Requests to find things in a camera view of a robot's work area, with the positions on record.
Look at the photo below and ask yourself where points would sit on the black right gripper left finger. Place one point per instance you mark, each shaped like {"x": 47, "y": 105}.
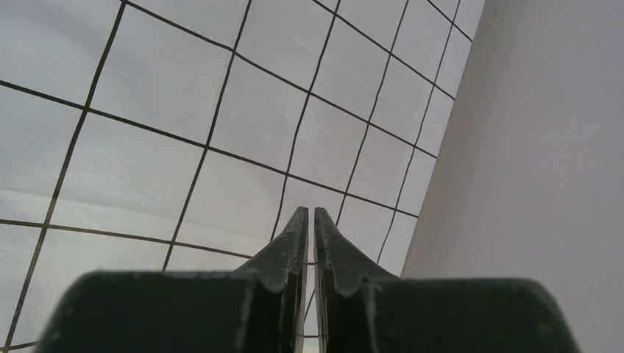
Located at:
{"x": 253, "y": 308}

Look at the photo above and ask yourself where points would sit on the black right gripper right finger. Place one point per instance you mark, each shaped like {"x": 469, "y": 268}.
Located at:
{"x": 361, "y": 307}

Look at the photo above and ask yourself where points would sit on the white checked tablecloth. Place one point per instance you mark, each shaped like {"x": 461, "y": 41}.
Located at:
{"x": 182, "y": 135}

